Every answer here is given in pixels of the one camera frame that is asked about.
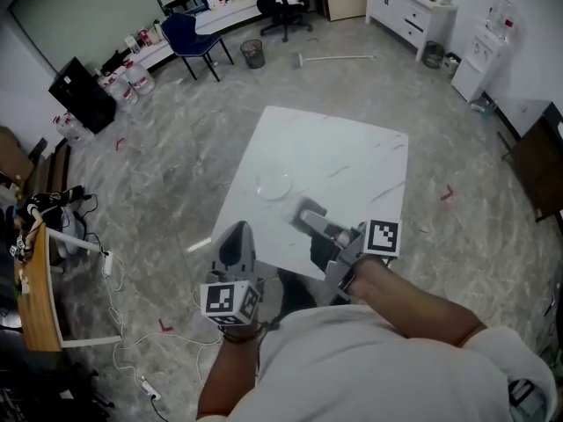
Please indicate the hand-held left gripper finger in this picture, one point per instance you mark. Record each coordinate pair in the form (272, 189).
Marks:
(216, 253)
(249, 246)

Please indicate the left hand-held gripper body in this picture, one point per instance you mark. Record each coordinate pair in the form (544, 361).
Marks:
(228, 299)

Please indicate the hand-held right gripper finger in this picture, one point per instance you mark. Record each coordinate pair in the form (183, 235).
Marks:
(323, 226)
(316, 207)

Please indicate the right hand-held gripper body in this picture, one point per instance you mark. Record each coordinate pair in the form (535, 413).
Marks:
(382, 237)

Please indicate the person's left forearm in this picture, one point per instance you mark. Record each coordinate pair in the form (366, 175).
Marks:
(226, 376)

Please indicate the person's right forearm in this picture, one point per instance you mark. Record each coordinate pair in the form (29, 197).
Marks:
(409, 303)

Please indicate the dark wrist band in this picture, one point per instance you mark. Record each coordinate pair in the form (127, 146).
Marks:
(244, 334)

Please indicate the person's dark trouser leg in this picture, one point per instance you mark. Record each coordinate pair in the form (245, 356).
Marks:
(297, 295)

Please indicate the white power strip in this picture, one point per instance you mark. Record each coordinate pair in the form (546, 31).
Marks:
(108, 263)
(150, 390)

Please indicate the person's white shirt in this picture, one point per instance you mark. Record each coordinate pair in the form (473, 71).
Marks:
(374, 367)

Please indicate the dark brown wooden table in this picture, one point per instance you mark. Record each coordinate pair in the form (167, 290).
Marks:
(538, 169)

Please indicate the black bag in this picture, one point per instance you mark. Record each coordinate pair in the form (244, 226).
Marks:
(50, 202)

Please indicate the brown wooden chair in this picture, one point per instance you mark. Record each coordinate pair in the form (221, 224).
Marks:
(53, 169)

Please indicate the wooden desk with white legs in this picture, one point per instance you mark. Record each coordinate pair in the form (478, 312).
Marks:
(37, 297)

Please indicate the clear water jug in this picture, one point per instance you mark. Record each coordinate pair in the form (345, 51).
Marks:
(121, 90)
(74, 128)
(140, 77)

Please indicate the green mesh bin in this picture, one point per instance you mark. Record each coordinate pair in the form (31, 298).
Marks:
(433, 55)

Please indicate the white water dispenser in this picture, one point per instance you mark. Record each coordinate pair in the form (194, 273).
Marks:
(477, 66)

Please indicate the black office chair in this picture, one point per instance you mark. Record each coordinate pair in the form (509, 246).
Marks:
(283, 5)

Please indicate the black box cabinet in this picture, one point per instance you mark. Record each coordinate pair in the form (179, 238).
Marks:
(81, 95)

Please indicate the black clip-on device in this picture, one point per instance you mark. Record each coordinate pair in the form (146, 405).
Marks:
(521, 393)

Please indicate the blue plastic chair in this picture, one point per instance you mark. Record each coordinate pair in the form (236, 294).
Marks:
(189, 38)

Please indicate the white drawer cabinet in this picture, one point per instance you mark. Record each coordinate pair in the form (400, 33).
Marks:
(404, 11)

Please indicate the cardboard box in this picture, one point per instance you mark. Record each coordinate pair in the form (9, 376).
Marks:
(13, 158)

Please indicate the white plush toy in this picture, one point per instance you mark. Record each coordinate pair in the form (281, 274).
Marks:
(216, 2)

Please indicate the clear dispenser water bottle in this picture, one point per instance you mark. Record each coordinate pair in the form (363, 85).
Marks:
(500, 18)

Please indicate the white low wall bench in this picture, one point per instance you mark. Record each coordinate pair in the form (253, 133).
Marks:
(220, 18)

